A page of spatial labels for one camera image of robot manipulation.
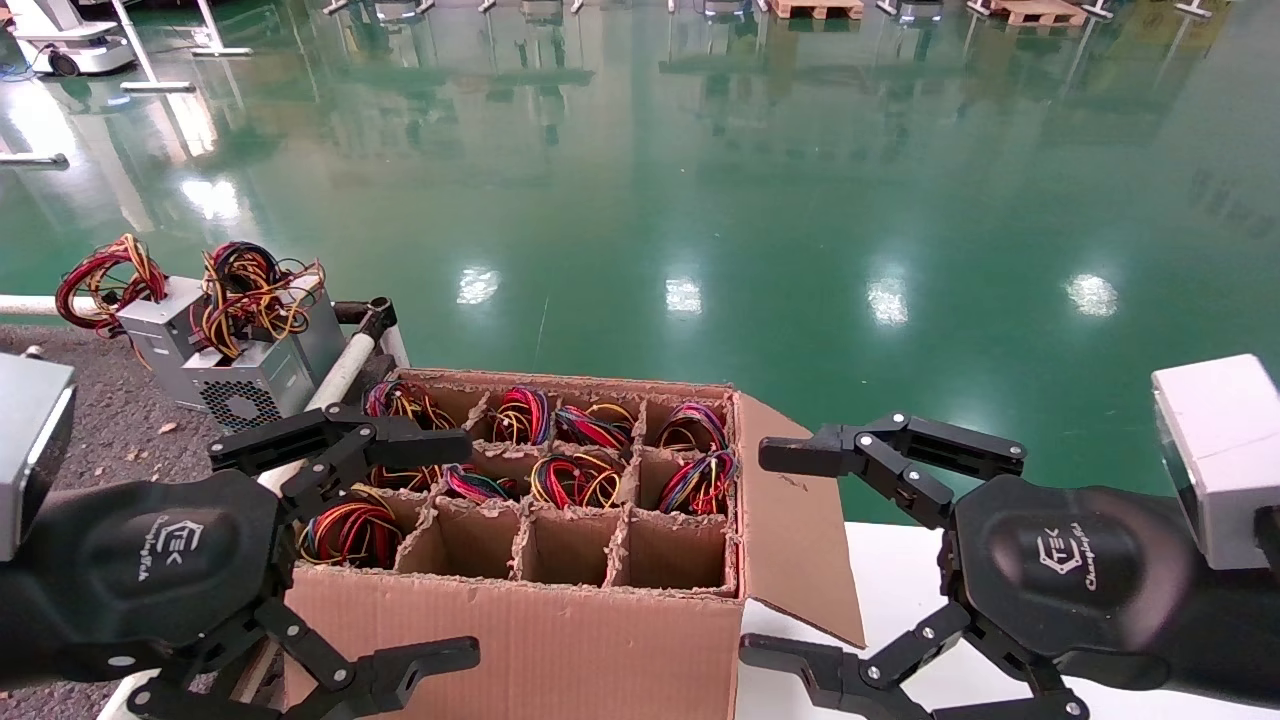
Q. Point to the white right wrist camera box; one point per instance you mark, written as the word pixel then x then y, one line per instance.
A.
pixel 1220 450

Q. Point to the grey felt table mat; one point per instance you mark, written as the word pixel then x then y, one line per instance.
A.
pixel 110 430

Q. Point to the black pipe corner connector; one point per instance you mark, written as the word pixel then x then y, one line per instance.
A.
pixel 378 318

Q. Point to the white wheeled robot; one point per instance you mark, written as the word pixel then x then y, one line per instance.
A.
pixel 70 45

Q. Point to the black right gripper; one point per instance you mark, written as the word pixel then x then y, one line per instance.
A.
pixel 1070 570

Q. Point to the cardboard cell divider grid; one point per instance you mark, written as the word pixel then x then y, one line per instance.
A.
pixel 565 545

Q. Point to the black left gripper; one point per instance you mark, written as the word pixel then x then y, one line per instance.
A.
pixel 150 570

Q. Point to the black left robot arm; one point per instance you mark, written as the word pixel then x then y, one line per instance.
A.
pixel 12 630

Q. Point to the grey wheeled base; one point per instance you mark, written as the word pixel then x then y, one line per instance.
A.
pixel 910 10
pixel 400 10

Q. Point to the white table frame pipe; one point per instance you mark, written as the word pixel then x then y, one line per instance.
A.
pixel 30 305
pixel 395 345
pixel 345 370

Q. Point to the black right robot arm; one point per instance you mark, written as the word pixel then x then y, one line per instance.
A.
pixel 1240 620

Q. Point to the white table leg with foot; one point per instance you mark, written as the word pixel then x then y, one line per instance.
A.
pixel 222 51
pixel 158 86
pixel 1098 10
pixel 1195 9
pixel 35 159
pixel 337 7

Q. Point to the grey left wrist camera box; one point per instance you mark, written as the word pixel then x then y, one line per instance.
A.
pixel 30 450

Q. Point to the large brown cardboard box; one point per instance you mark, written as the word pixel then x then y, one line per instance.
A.
pixel 550 650

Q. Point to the wooden pallet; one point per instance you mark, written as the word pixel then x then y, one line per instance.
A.
pixel 815 9
pixel 1040 12

